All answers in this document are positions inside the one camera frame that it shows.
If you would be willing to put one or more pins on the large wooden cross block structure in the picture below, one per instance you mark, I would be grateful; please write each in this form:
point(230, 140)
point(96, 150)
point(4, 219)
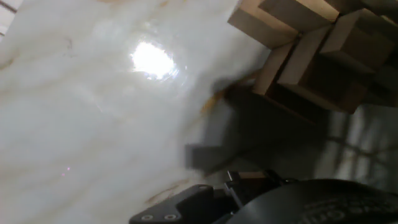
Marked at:
point(311, 62)

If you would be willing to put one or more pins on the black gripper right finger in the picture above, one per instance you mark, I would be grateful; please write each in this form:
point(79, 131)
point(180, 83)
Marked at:
point(273, 179)

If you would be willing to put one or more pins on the white marble pattern board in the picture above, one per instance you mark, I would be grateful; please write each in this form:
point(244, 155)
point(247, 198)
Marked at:
point(77, 124)

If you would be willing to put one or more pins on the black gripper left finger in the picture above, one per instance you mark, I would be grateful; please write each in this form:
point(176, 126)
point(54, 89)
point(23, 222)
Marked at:
point(192, 205)

